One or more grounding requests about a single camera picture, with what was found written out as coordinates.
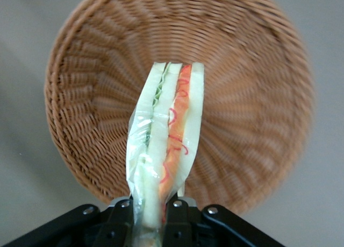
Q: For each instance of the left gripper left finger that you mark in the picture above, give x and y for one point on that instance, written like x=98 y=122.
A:
x=80 y=225

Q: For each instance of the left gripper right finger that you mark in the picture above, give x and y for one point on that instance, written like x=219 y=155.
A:
x=215 y=228

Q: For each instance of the triangle sandwich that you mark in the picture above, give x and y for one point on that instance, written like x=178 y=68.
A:
x=164 y=123

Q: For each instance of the brown round wicker basket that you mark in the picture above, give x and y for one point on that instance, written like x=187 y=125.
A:
x=242 y=96

